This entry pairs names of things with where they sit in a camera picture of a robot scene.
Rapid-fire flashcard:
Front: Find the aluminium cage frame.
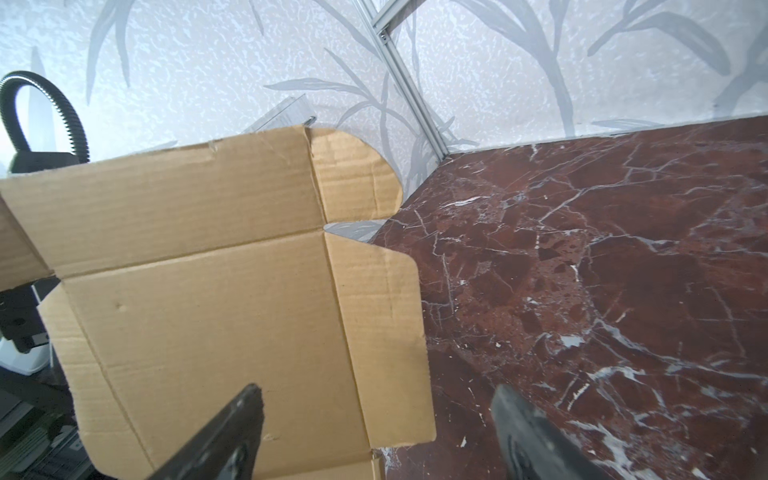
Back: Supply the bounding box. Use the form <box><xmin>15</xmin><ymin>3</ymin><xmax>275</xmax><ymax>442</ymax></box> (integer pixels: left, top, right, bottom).
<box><xmin>355</xmin><ymin>0</ymin><xmax>449</xmax><ymax>161</ymax></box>

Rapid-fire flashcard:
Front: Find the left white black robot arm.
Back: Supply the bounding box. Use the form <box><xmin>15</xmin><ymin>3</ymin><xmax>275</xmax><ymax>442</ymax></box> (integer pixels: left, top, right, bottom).
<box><xmin>1</xmin><ymin>277</ymin><xmax>93</xmax><ymax>479</ymax></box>

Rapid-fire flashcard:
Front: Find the brown cardboard box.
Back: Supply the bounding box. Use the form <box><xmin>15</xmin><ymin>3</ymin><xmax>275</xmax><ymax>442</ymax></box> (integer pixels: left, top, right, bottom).
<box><xmin>1</xmin><ymin>126</ymin><xmax>436</xmax><ymax>479</ymax></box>

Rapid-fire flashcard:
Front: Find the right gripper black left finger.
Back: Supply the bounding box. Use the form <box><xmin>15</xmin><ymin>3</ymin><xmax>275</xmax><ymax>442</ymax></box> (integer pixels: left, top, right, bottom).
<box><xmin>149</xmin><ymin>384</ymin><xmax>265</xmax><ymax>480</ymax></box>

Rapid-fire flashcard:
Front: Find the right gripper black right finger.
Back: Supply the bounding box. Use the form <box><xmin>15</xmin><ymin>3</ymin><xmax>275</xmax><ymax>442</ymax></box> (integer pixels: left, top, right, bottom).
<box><xmin>491</xmin><ymin>385</ymin><xmax>609</xmax><ymax>480</ymax></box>

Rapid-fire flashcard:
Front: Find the clear plastic wall bin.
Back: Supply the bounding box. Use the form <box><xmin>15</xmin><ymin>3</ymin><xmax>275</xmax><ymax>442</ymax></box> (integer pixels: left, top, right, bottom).
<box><xmin>243</xmin><ymin>95</ymin><xmax>317</xmax><ymax>134</ymax></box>

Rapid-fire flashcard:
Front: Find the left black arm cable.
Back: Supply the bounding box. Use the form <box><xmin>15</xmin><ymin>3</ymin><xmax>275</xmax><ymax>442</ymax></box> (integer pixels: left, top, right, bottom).
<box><xmin>0</xmin><ymin>70</ymin><xmax>91</xmax><ymax>175</ymax></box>

